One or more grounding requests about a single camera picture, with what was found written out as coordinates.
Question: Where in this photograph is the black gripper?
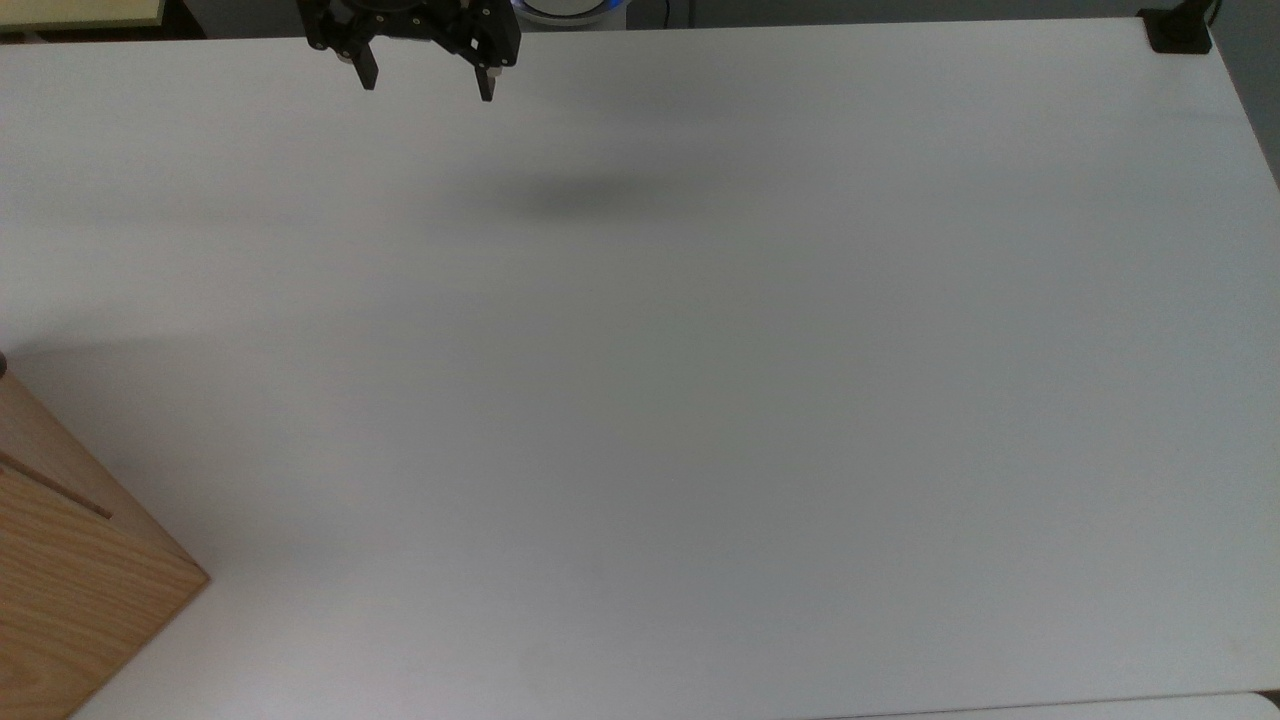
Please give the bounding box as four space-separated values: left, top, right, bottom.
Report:
297 0 522 103

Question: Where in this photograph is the wooden drawer cabinet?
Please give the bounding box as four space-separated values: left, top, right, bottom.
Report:
0 350 211 720

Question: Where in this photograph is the pale yellow board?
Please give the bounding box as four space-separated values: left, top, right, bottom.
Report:
0 0 167 33

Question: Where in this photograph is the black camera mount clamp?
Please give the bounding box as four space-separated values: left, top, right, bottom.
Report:
1138 0 1215 55

